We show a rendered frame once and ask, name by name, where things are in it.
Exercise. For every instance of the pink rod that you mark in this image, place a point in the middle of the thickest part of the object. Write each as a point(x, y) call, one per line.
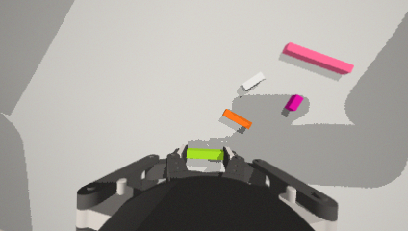
point(316, 58)

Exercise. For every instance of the grey rod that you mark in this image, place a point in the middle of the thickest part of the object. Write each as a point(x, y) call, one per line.
point(251, 82)

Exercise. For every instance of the orange rod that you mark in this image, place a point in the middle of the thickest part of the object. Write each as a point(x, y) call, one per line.
point(240, 120)

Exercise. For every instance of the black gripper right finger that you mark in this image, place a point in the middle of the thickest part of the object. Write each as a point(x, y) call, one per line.
point(317, 208)

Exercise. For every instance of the short magenta rod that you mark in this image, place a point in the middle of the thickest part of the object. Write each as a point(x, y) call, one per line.
point(294, 102)

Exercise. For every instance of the lime green rod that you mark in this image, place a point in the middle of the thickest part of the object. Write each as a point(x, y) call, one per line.
point(197, 153)

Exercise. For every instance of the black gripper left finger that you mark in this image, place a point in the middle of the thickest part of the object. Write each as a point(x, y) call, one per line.
point(100, 199)

